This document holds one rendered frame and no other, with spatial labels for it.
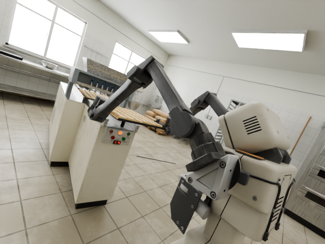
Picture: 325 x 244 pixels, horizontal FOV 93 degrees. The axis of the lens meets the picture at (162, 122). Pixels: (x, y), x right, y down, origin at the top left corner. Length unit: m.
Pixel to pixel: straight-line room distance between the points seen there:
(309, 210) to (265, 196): 3.60
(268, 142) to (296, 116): 4.48
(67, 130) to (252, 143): 1.88
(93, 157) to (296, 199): 3.61
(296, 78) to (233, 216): 4.80
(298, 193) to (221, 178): 3.61
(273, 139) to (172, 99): 0.32
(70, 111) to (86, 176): 0.79
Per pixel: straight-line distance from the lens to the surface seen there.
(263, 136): 0.51
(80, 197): 1.68
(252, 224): 0.57
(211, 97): 0.99
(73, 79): 1.92
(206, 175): 0.42
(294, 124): 4.96
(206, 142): 0.42
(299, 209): 4.08
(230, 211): 0.59
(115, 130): 1.36
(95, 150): 1.43
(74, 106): 1.98
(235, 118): 0.54
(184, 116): 0.45
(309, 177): 3.96
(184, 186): 0.61
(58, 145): 2.14
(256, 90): 5.19
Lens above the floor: 1.23
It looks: 9 degrees down
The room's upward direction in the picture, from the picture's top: 21 degrees clockwise
